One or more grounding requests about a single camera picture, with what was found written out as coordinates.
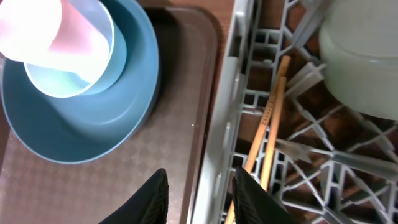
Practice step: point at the pink paper cup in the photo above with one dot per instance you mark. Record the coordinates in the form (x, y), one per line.
(40, 32)

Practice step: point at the mint green bowl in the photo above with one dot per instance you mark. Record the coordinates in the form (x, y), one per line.
(358, 43)

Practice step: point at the dark blue plate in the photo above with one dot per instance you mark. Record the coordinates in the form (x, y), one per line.
(83, 128)

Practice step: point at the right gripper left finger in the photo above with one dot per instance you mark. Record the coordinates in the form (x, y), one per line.
(148, 205)

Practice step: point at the grey plastic dishwasher rack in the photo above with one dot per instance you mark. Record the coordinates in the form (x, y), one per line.
(331, 164)

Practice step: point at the light blue bowl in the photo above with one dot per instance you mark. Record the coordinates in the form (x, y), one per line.
(89, 73)

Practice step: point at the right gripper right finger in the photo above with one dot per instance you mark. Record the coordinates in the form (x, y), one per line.
(253, 205)

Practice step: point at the brown plastic serving tray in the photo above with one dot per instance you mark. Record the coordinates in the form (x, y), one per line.
(35, 190)

